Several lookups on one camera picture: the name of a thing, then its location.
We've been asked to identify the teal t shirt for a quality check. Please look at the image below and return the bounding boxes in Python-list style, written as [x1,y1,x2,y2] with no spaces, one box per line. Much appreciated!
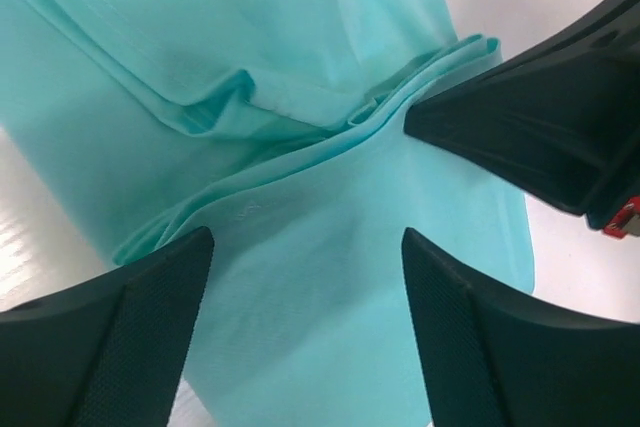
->
[1,0,534,426]

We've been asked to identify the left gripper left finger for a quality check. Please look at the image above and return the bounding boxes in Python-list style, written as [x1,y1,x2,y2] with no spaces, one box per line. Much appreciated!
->
[1,227,214,426]

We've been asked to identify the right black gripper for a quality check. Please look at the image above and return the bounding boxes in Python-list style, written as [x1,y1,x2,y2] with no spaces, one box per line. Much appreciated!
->
[405,0,639,239]

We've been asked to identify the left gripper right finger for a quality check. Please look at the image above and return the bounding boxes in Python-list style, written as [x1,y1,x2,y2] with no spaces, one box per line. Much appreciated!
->
[402,229,639,426]

